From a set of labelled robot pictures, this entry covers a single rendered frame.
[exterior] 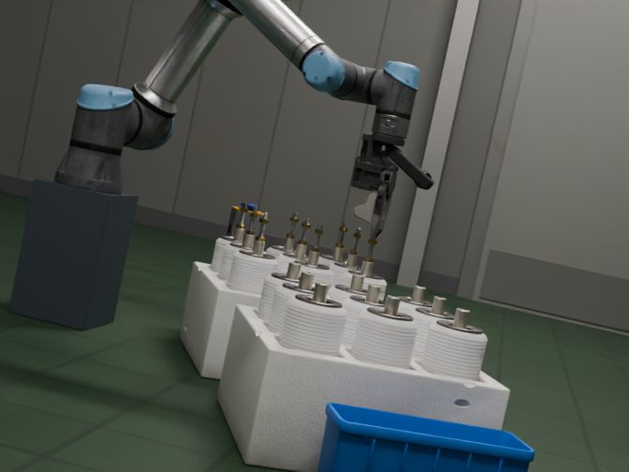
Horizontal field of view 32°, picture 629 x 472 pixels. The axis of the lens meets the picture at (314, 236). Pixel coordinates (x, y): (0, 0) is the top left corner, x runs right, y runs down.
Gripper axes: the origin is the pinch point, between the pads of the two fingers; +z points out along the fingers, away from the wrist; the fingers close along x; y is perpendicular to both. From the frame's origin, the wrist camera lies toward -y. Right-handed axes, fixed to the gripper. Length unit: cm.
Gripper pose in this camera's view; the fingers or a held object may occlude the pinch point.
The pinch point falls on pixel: (377, 232)
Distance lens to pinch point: 229.1
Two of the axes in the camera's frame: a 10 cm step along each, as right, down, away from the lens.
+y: -9.5, -2.2, 2.2
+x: -2.3, 0.2, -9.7
